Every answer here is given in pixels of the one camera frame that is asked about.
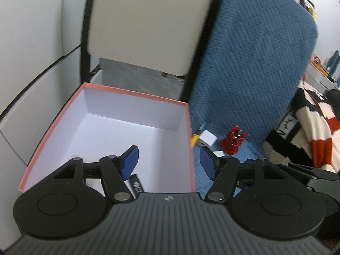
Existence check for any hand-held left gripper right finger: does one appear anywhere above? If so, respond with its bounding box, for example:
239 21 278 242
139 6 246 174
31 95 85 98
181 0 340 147
200 147 289 203

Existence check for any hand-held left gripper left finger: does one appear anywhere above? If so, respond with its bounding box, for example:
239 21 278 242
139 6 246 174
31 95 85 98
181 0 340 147
52 146 140 202

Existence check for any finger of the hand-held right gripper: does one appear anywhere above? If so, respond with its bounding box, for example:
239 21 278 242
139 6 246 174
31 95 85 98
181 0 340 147
288 163 340 181
278 165 314 185

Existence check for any yellow handle screwdriver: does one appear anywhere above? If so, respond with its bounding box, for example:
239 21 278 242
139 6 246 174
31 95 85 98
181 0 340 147
191 122 207 147

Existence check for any pink cardboard box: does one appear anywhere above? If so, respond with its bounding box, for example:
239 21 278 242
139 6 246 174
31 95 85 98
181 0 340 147
18 83 197 194

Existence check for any red toy ornament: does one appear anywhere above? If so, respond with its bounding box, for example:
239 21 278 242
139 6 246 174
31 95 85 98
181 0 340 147
219 124 249 155

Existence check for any black pen-shaped gadget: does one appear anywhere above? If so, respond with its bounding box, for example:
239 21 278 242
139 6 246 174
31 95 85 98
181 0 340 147
129 174 145 194

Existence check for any black white red printed blanket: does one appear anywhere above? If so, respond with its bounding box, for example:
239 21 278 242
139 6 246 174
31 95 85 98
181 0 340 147
263 80 340 173

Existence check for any blue quilted cover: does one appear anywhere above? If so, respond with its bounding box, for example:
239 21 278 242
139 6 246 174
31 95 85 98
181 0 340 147
183 0 319 200

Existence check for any white cabinet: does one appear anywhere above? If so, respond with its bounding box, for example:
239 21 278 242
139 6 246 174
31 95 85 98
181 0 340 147
0 0 103 245

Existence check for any cream chair with black frame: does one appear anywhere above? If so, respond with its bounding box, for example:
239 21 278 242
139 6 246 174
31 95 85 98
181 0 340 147
80 0 229 104

